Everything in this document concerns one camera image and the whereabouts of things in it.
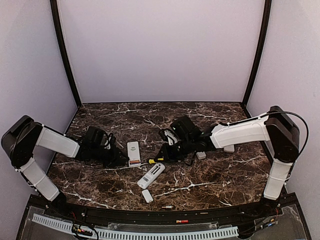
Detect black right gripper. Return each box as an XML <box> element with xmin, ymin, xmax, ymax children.
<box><xmin>155</xmin><ymin>136</ymin><xmax>195</xmax><ymax>163</ymax></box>

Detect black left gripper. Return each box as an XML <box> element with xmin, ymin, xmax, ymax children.
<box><xmin>91</xmin><ymin>144</ymin><xmax>129</xmax><ymax>168</ymax></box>

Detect wide white remote control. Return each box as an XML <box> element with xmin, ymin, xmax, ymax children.
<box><xmin>127</xmin><ymin>141</ymin><xmax>141</xmax><ymax>166</ymax></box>

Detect yellow handled screwdriver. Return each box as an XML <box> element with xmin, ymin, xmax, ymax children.
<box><xmin>148</xmin><ymin>157</ymin><xmax>165</xmax><ymax>164</ymax></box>

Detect white remote with battery bay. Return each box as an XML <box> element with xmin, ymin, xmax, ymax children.
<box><xmin>137</xmin><ymin>163</ymin><xmax>166</xmax><ymax>190</ymax></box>

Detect white battery cover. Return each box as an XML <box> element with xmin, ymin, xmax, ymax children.
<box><xmin>141</xmin><ymin>189</ymin><xmax>154</xmax><ymax>203</ymax></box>

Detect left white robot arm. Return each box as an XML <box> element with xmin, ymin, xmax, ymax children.
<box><xmin>1</xmin><ymin>115</ymin><xmax>129</xmax><ymax>218</ymax></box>

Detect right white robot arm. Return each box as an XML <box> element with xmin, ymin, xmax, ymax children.
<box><xmin>148</xmin><ymin>105</ymin><xmax>304</xmax><ymax>217</ymax></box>

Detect batteries in wide remote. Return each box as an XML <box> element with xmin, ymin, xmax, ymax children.
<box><xmin>129</xmin><ymin>161</ymin><xmax>141</xmax><ymax>167</ymax></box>

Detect slim white QR-code remote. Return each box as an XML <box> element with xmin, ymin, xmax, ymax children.
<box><xmin>196</xmin><ymin>152</ymin><xmax>207</xmax><ymax>160</ymax></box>

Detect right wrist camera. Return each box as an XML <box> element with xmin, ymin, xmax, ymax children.
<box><xmin>159</xmin><ymin>128</ymin><xmax>180</xmax><ymax>146</ymax></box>

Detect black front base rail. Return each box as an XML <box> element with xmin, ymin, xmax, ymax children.
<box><xmin>27</xmin><ymin>193</ymin><xmax>298</xmax><ymax>227</ymax></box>

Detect small white remote near wall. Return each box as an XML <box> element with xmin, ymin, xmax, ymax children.
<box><xmin>223</xmin><ymin>144</ymin><xmax>235</xmax><ymax>153</ymax></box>

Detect white slotted cable duct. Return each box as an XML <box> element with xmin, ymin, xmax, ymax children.
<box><xmin>31</xmin><ymin>213</ymin><xmax>239</xmax><ymax>240</ymax></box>

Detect black enclosure frame post left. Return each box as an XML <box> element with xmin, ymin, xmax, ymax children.
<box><xmin>49</xmin><ymin>0</ymin><xmax>82</xmax><ymax>108</ymax></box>

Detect black enclosure frame post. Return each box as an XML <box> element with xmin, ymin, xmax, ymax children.
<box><xmin>241</xmin><ymin>0</ymin><xmax>273</xmax><ymax>111</ymax></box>
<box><xmin>49</xmin><ymin>0</ymin><xmax>82</xmax><ymax>108</ymax></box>

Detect black enclosure frame post right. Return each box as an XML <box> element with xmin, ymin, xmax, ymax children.
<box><xmin>241</xmin><ymin>0</ymin><xmax>273</xmax><ymax>111</ymax></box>

